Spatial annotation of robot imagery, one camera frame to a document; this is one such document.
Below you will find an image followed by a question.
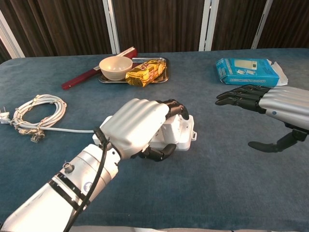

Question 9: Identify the blue scale carton box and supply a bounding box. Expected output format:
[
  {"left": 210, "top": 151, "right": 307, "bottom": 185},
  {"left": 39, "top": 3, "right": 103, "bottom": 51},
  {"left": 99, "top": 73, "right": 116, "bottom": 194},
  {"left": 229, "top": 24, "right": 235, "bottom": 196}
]
[{"left": 215, "top": 58, "right": 288, "bottom": 87}]

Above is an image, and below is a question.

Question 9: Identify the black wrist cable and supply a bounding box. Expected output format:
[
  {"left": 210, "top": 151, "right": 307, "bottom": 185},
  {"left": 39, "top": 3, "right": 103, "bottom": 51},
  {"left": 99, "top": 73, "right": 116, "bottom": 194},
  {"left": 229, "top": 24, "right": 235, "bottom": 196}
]
[{"left": 64, "top": 127, "right": 111, "bottom": 232}]

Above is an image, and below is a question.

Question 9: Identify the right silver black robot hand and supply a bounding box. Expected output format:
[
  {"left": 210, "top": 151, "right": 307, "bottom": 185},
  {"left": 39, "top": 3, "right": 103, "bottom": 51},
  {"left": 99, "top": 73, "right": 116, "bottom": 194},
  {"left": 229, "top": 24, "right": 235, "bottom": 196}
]
[{"left": 214, "top": 84, "right": 309, "bottom": 153}]

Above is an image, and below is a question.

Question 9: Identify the dark red long case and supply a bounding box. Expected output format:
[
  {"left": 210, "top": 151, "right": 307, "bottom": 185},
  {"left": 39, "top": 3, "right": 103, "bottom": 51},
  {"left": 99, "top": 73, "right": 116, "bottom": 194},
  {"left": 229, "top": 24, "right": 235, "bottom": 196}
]
[{"left": 61, "top": 47, "right": 138, "bottom": 90}]

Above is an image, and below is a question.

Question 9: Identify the white metal frame post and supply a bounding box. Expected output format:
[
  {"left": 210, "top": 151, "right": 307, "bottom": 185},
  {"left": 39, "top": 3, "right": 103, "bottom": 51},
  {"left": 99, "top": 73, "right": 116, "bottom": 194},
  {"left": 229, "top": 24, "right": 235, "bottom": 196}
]
[
  {"left": 251, "top": 0, "right": 273, "bottom": 50},
  {"left": 0, "top": 11, "right": 26, "bottom": 58},
  {"left": 102, "top": 0, "right": 121, "bottom": 54},
  {"left": 198, "top": 0, "right": 219, "bottom": 51}
]

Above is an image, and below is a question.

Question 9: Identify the blue table cloth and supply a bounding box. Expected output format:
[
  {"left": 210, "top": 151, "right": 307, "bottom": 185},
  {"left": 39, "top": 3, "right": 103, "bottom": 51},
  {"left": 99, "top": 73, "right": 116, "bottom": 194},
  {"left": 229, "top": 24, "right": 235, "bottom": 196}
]
[{"left": 0, "top": 48, "right": 309, "bottom": 229}]

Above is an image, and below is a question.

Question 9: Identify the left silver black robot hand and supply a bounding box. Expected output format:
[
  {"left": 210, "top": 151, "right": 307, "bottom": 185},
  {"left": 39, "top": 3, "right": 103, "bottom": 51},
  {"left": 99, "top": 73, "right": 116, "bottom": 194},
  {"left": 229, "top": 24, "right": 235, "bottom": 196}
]
[{"left": 98, "top": 98, "right": 190, "bottom": 162}]

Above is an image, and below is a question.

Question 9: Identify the white power strip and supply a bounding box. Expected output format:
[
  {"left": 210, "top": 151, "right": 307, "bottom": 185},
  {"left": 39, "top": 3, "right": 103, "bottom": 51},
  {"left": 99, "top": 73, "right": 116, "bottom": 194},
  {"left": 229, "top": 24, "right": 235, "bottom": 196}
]
[{"left": 92, "top": 115, "right": 198, "bottom": 152}]

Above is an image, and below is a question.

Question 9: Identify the yellow biscuit pack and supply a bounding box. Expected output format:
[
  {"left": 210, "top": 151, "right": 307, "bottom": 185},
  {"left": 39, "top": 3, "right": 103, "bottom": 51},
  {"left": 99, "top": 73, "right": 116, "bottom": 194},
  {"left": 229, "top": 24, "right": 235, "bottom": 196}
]
[{"left": 125, "top": 59, "right": 167, "bottom": 87}]

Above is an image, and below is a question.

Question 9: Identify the steel rectangular tray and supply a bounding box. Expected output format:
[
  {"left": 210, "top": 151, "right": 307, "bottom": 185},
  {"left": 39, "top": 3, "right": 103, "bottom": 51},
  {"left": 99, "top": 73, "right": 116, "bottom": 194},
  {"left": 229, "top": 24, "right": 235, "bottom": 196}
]
[{"left": 98, "top": 57, "right": 169, "bottom": 84}]

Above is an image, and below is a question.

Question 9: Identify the white plastic block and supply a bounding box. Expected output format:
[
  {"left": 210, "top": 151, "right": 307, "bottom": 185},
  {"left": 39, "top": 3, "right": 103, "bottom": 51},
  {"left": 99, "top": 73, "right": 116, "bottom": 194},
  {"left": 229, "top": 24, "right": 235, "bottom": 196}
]
[{"left": 159, "top": 115, "right": 195, "bottom": 140}]

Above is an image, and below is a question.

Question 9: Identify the beige bowl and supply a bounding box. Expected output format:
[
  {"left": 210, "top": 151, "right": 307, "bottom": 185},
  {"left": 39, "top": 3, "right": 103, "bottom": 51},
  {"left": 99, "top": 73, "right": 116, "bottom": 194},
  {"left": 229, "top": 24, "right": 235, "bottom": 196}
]
[{"left": 99, "top": 56, "right": 133, "bottom": 81}]

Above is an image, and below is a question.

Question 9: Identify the white coiled power cord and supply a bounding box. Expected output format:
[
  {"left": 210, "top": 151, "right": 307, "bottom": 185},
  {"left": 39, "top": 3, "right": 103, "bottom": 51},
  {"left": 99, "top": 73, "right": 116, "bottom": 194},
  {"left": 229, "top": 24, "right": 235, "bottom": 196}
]
[{"left": 0, "top": 94, "right": 97, "bottom": 143}]

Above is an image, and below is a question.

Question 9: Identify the white pink paper sleeve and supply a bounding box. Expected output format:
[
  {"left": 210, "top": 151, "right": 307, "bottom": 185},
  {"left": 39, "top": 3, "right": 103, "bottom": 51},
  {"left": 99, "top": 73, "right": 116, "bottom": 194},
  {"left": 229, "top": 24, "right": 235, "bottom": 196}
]
[{"left": 93, "top": 47, "right": 136, "bottom": 72}]

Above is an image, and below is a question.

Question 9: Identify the frayed beige twine tie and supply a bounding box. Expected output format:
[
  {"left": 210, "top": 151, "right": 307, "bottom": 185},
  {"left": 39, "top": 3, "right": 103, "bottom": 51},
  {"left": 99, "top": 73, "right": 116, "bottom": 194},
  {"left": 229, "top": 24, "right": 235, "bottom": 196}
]
[{"left": 28, "top": 130, "right": 47, "bottom": 144}]

